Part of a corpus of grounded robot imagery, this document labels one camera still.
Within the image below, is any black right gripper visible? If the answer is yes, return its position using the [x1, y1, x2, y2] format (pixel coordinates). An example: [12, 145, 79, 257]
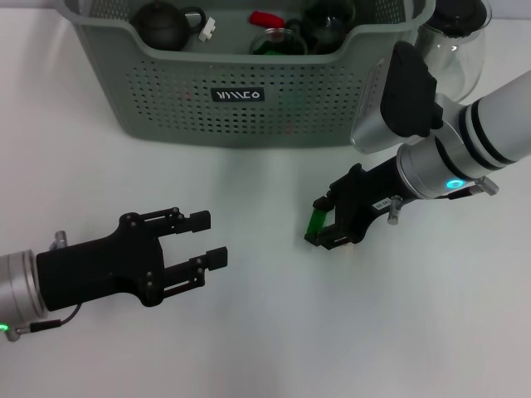
[304, 156, 412, 250]

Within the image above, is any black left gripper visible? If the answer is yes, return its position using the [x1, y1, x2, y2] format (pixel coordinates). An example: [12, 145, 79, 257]
[36, 206, 230, 313]

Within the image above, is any glass teacup black holder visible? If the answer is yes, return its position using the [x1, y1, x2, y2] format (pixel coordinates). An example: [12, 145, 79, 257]
[250, 18, 309, 56]
[299, 0, 357, 56]

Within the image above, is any dark red long brick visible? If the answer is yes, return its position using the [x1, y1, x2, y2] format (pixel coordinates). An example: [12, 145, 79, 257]
[249, 11, 285, 28]

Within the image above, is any grey-green perforated storage bin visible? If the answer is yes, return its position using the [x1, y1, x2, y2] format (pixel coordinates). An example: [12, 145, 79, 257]
[61, 0, 436, 149]

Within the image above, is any glass carafe black lid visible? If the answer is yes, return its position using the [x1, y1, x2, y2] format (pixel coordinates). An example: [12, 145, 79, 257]
[412, 0, 494, 103]

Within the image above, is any black clay teapot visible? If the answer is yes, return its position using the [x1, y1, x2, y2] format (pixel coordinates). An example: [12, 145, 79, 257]
[132, 1, 207, 51]

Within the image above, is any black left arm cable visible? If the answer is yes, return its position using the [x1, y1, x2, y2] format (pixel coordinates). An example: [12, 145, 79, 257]
[6, 304, 85, 342]

